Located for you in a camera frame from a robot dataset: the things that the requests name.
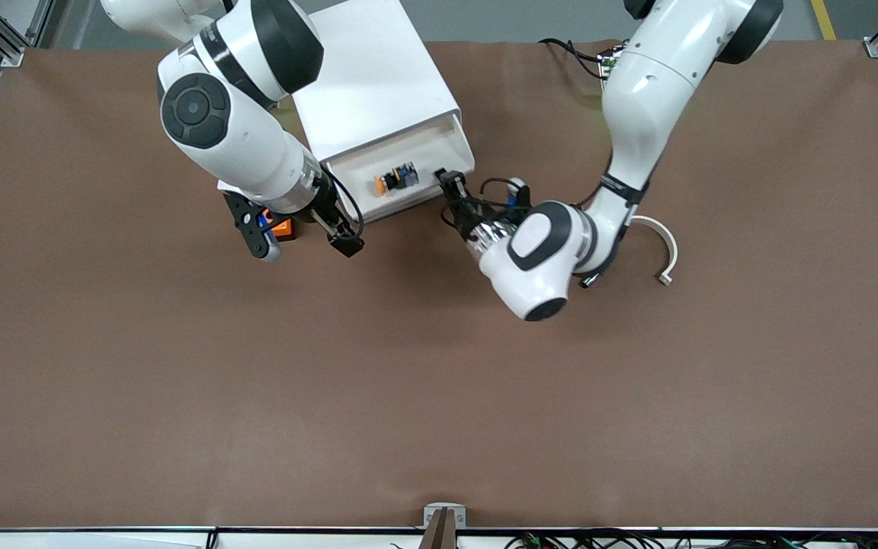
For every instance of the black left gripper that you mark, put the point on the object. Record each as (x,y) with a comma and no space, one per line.
(466,218)

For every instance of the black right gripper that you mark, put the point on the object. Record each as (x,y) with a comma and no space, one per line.
(327,204)

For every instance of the yellow mushroom push button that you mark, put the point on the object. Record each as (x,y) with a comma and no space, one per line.
(389,181)

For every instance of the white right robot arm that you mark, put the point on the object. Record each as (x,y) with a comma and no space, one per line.
(241,145)

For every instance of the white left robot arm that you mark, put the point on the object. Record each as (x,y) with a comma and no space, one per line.
(652,91)

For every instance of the brown bar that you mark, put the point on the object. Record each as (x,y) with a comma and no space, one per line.
(439,530)

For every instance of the orange button enclosure box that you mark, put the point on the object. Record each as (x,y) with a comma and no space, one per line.
(283,228)

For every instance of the white curved bracket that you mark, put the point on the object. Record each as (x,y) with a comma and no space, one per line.
(671,252)

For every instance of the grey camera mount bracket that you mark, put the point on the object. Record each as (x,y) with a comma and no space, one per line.
(460,515)

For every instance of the white table edge rail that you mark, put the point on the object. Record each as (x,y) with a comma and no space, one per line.
(104,537)

